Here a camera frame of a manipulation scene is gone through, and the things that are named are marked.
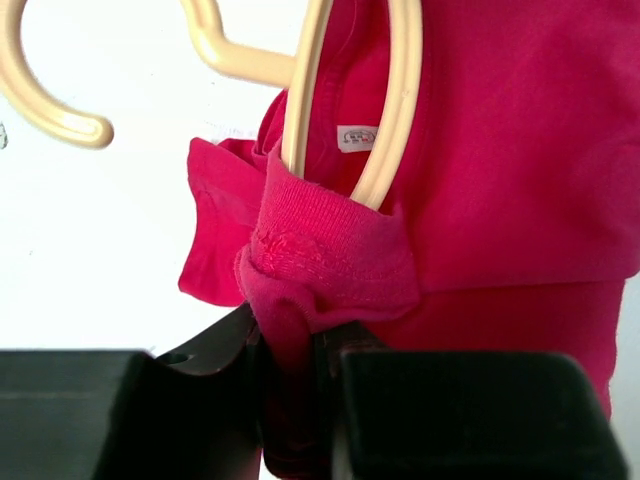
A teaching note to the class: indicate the red t shirt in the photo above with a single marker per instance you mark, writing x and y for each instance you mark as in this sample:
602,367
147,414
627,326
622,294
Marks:
512,222

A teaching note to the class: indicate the beige hanger front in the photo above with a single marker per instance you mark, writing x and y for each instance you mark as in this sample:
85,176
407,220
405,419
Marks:
297,74

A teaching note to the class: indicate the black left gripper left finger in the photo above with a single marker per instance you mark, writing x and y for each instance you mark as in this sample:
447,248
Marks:
216,401

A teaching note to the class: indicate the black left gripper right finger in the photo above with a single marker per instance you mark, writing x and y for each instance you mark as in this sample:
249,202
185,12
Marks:
328,349

